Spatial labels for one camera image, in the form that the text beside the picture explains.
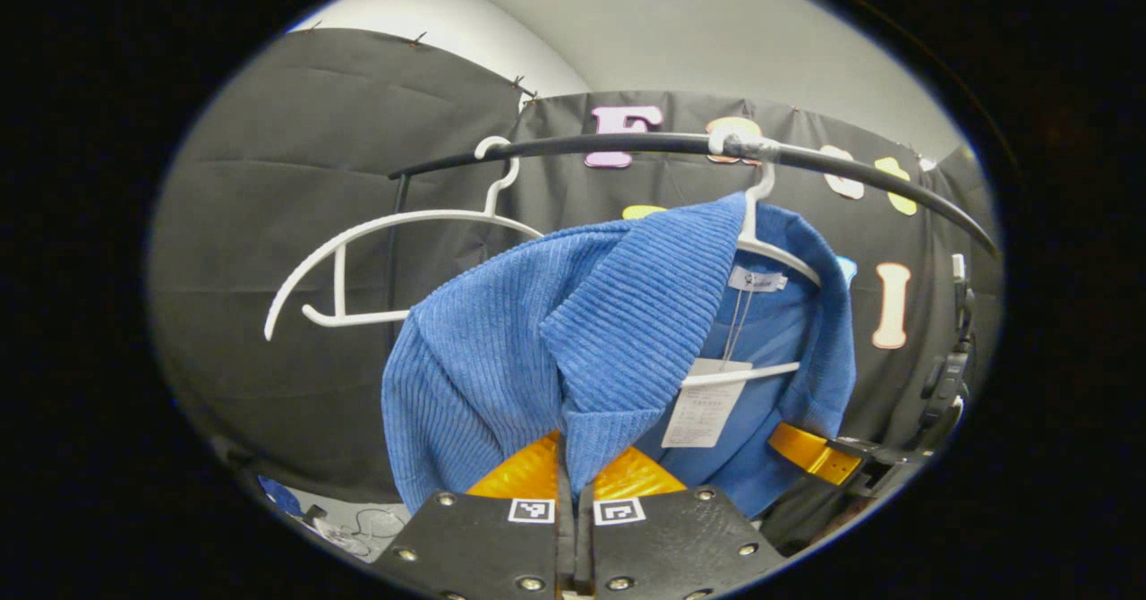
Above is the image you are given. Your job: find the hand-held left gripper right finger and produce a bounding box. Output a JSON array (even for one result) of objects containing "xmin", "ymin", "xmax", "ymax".
[{"xmin": 575, "ymin": 446, "xmax": 789, "ymax": 600}]

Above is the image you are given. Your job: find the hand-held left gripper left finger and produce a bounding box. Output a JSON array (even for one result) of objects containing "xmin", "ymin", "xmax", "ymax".
[{"xmin": 372, "ymin": 432, "xmax": 574, "ymax": 600}]

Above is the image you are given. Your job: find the blue corduroy jacket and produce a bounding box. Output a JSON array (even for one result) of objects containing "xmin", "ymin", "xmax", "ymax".
[{"xmin": 381, "ymin": 193, "xmax": 858, "ymax": 520}]

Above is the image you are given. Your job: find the white plastic clothes hanger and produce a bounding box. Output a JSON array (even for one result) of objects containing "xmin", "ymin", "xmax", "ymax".
[
  {"xmin": 679, "ymin": 125, "xmax": 823, "ymax": 390},
  {"xmin": 263, "ymin": 136, "xmax": 545, "ymax": 343}
]

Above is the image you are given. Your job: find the black metal clothes rack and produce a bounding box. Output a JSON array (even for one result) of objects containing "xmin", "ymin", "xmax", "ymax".
[{"xmin": 385, "ymin": 132, "xmax": 1001, "ymax": 355}]

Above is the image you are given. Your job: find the black equipment stand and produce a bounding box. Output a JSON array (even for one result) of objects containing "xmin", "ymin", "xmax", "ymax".
[{"xmin": 920, "ymin": 253, "xmax": 979, "ymax": 433}]

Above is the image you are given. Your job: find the small blue cloth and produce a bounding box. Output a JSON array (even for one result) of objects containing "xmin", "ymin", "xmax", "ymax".
[{"xmin": 258, "ymin": 476, "xmax": 305, "ymax": 519}]

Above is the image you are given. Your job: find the black backdrop cloth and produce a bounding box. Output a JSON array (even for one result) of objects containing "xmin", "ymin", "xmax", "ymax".
[{"xmin": 148, "ymin": 27, "xmax": 1004, "ymax": 552}]

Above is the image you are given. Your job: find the tangled thin cable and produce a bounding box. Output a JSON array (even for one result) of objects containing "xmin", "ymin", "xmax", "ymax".
[{"xmin": 313, "ymin": 506, "xmax": 408, "ymax": 561}]

